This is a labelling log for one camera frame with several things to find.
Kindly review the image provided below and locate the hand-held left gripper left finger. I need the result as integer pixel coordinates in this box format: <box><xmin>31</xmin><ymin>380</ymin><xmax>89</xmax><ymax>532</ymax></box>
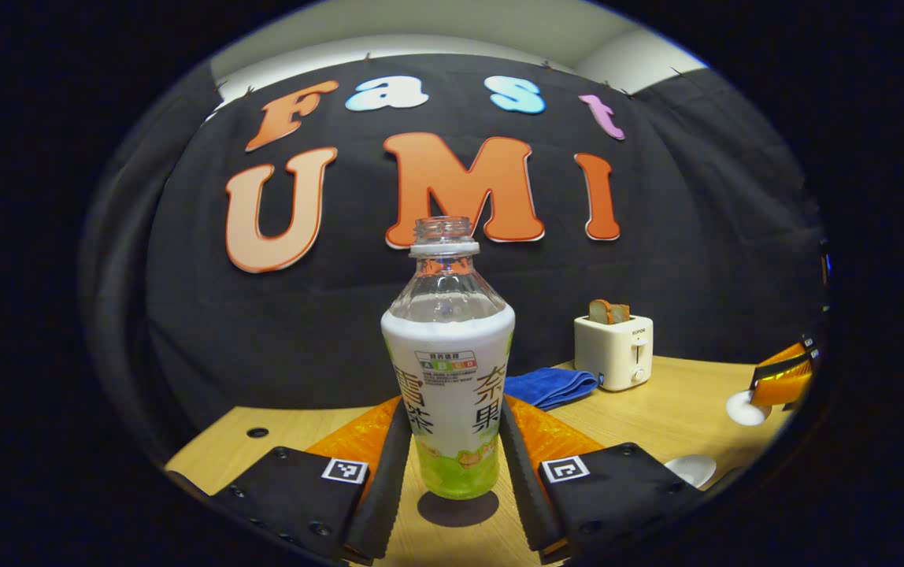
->
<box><xmin>210</xmin><ymin>395</ymin><xmax>415</xmax><ymax>564</ymax></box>

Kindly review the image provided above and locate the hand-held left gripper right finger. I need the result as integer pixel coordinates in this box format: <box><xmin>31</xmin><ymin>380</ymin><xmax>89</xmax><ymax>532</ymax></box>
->
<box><xmin>499</xmin><ymin>395</ymin><xmax>703</xmax><ymax>564</ymax></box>

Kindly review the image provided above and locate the dark round coaster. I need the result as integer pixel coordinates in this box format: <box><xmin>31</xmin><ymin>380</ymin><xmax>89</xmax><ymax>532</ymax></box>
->
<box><xmin>417</xmin><ymin>488</ymin><xmax>501</xmax><ymax>528</ymax></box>

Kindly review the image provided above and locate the white teacup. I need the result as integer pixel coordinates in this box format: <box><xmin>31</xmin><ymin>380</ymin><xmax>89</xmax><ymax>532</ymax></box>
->
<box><xmin>664</xmin><ymin>454</ymin><xmax>717</xmax><ymax>490</ymax></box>

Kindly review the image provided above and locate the clear labelled water bottle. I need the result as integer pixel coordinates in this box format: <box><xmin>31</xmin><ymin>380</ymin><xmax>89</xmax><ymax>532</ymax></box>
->
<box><xmin>380</xmin><ymin>216</ymin><xmax>517</xmax><ymax>502</ymax></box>

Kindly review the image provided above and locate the blue folded towel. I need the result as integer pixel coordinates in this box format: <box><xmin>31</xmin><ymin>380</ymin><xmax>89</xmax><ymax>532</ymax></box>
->
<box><xmin>502</xmin><ymin>366</ymin><xmax>602</xmax><ymax>413</ymax></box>

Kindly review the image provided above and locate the cream toaster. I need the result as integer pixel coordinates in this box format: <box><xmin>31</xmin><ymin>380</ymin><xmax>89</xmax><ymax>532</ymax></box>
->
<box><xmin>573</xmin><ymin>313</ymin><xmax>654</xmax><ymax>393</ymax></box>

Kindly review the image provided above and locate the black backdrop cloth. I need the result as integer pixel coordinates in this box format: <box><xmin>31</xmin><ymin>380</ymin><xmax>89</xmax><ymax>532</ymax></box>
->
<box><xmin>82</xmin><ymin>54</ymin><xmax>828</xmax><ymax>465</ymax></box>

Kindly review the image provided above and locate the brown bread slice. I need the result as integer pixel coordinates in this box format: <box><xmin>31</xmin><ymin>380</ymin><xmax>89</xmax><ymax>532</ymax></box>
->
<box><xmin>587</xmin><ymin>298</ymin><xmax>632</xmax><ymax>326</ymax></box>

